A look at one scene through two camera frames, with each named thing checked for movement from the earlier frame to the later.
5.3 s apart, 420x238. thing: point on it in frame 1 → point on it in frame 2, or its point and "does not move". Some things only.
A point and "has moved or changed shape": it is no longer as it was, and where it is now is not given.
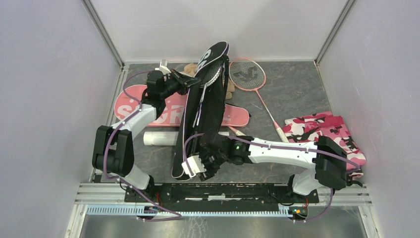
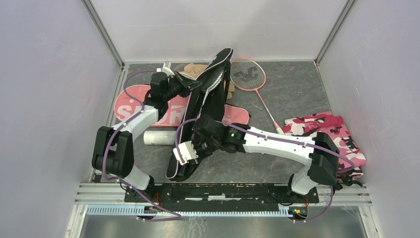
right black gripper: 210,172 → 201,157
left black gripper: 183,82 does not move
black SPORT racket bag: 203,110 has moved or changed shape
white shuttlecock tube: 166,138 does not move
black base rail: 219,194 does not move
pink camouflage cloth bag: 308,129 does not move
